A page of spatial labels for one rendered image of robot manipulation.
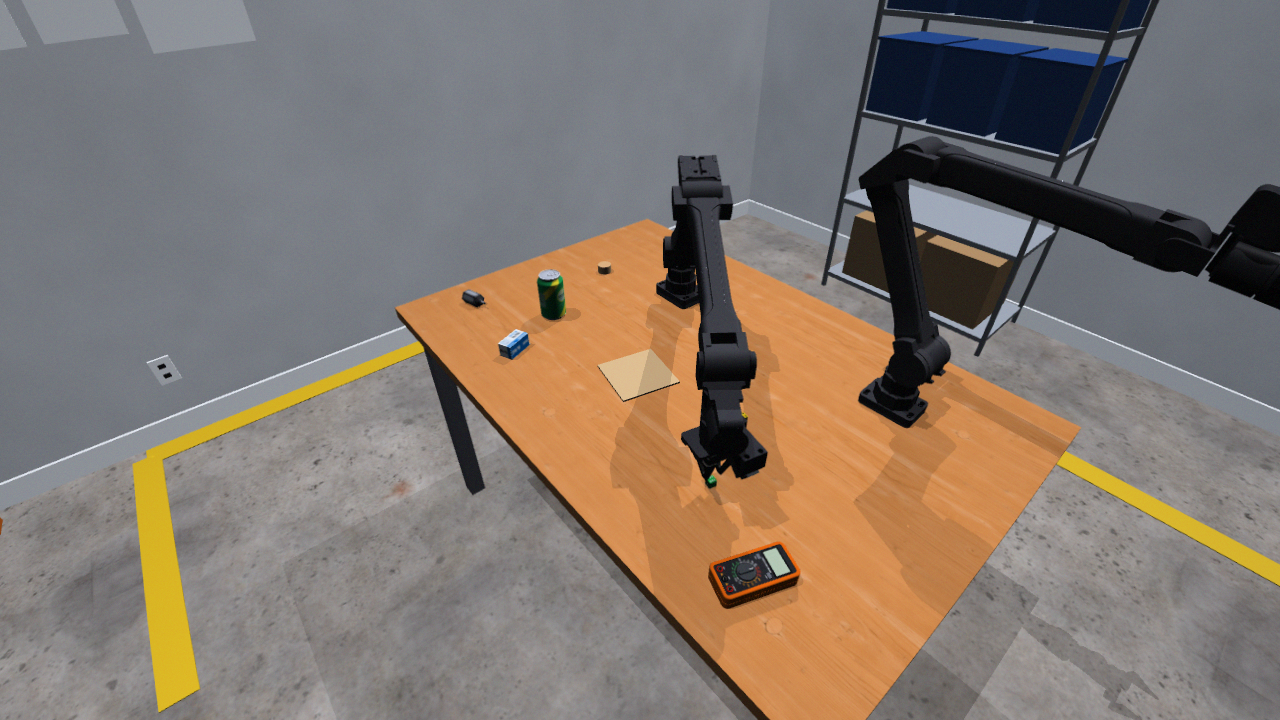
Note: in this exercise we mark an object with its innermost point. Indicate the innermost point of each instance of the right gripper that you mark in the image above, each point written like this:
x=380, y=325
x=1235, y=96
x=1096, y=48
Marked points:
x=691, y=438

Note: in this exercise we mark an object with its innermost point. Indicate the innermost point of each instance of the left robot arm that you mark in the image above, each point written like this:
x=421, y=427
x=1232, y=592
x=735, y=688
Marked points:
x=1243, y=264

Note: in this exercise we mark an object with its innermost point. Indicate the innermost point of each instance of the beige flat mat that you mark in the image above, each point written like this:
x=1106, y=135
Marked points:
x=638, y=374

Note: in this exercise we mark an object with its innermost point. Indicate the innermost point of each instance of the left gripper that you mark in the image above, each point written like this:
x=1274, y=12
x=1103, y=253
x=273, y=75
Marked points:
x=1267, y=295

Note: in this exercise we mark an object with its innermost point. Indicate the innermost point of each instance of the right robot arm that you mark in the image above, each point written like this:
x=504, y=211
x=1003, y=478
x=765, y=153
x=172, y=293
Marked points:
x=696, y=244

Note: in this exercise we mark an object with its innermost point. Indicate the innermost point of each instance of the orange digital multimeter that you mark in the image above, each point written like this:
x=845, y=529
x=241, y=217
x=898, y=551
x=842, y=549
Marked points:
x=753, y=574

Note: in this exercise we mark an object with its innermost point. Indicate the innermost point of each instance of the green soda can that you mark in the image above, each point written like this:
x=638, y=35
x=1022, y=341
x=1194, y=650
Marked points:
x=551, y=294

